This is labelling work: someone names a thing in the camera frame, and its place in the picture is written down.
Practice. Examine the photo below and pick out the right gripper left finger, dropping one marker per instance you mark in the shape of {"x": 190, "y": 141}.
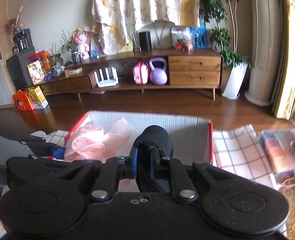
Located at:
{"x": 132, "y": 161}

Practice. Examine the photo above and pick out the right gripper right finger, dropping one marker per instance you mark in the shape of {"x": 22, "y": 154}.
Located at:
{"x": 155, "y": 158}

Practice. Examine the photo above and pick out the red cardboard box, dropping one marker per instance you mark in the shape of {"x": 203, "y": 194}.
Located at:
{"x": 191, "y": 136}

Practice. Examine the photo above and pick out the orange gift bag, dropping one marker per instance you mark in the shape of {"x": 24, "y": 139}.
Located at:
{"x": 22, "y": 101}

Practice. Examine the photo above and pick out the yellow carton box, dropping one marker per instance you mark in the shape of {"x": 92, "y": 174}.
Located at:
{"x": 37, "y": 98}

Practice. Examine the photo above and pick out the black mini fridge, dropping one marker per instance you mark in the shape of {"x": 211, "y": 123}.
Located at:
{"x": 18, "y": 68}

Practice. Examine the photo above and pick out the cartoon snack box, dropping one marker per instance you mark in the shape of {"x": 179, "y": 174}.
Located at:
{"x": 36, "y": 72}

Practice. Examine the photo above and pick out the purple kettlebell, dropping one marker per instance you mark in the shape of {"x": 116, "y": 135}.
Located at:
{"x": 158, "y": 75}

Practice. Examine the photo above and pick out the black white checkered tablecloth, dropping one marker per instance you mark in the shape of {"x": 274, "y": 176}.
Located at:
{"x": 238, "y": 151}

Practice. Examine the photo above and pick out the white wifi router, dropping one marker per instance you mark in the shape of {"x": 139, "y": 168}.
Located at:
{"x": 109, "y": 79}

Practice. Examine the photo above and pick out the pink small bag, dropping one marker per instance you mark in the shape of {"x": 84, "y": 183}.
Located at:
{"x": 141, "y": 73}

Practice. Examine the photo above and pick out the wooden tv cabinet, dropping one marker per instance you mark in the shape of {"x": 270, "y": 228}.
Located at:
{"x": 198, "y": 69}

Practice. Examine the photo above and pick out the black coffee machine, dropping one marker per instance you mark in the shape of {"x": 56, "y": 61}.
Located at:
{"x": 22, "y": 41}

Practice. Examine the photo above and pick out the small potted orchid plant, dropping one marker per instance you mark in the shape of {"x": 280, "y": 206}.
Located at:
{"x": 70, "y": 44}

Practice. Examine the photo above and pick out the black cylinder speaker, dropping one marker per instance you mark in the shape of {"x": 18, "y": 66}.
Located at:
{"x": 145, "y": 41}

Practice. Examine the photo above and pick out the plastic bag of fruit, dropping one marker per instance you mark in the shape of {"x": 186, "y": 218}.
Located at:
{"x": 182, "y": 39}

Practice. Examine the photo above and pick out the clear plastic organizer case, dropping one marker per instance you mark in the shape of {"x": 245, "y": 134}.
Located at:
{"x": 279, "y": 146}

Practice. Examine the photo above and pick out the blue plastic bag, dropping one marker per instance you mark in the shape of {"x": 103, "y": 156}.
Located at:
{"x": 199, "y": 36}

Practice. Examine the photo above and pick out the pink plush doll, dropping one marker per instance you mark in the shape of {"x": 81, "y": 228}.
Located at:
{"x": 80, "y": 38}

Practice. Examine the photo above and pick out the yellow curtain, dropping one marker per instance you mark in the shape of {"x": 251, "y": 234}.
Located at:
{"x": 285, "y": 93}

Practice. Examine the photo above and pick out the floral sheet over television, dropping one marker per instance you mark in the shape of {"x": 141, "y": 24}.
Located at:
{"x": 116, "y": 20}

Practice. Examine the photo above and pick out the tall green potted plant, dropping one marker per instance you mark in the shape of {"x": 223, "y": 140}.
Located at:
{"x": 224, "y": 39}

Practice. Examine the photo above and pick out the beige standing air conditioner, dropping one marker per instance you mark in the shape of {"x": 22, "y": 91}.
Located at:
{"x": 266, "y": 51}

